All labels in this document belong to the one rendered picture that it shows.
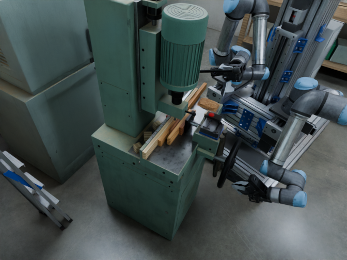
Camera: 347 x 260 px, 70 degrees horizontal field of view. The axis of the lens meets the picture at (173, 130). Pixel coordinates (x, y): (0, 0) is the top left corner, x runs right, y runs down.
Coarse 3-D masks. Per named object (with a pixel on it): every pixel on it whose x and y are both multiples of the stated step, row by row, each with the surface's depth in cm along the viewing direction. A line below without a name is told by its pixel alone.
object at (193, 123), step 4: (188, 116) 128; (192, 116) 130; (188, 120) 127; (192, 120) 131; (188, 124) 130; (192, 124) 130; (196, 124) 129; (200, 124) 129; (184, 128) 130; (188, 128) 133; (184, 132) 132
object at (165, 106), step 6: (162, 96) 126; (168, 96) 126; (162, 102) 123; (168, 102) 123; (186, 102) 124; (162, 108) 126; (168, 108) 124; (174, 108) 122; (180, 108) 120; (186, 108) 125; (168, 114) 126; (174, 114) 124; (180, 114) 122
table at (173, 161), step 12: (192, 108) 147; (204, 108) 148; (192, 132) 133; (180, 144) 127; (192, 144) 127; (156, 156) 120; (168, 156) 121; (180, 156) 121; (192, 156) 126; (204, 156) 129; (156, 168) 118; (168, 168) 116; (180, 168) 116
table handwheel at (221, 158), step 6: (240, 138) 127; (234, 144) 122; (240, 144) 137; (234, 150) 120; (216, 156) 132; (222, 156) 132; (228, 156) 119; (234, 156) 143; (222, 162) 132; (228, 162) 118; (234, 162) 129; (228, 168) 118; (222, 174) 120; (222, 180) 121; (222, 186) 130
